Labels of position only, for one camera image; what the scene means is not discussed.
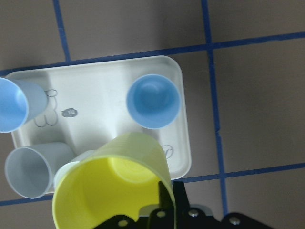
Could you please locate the grey plastic cup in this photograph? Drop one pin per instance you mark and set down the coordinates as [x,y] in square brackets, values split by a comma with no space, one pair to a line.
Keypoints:
[30,170]

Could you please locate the cream plastic cup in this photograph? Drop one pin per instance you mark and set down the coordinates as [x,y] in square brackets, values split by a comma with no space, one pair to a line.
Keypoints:
[63,170]

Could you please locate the cream serving tray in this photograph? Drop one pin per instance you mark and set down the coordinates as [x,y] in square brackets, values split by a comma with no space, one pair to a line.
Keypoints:
[87,107]

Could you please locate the yellow plastic cup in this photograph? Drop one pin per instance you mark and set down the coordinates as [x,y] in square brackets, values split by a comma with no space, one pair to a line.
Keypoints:
[119,178]

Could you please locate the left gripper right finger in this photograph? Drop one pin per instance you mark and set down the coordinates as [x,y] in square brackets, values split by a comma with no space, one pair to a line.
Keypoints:
[181,200]

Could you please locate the light blue cup far right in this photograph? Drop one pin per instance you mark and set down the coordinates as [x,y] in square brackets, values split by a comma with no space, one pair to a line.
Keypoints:
[20,102]

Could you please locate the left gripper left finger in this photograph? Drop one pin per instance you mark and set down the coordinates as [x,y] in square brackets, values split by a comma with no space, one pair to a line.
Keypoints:
[162,217]

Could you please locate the light blue cup near pink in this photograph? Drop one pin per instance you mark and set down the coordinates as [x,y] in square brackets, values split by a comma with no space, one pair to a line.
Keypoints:
[153,101]

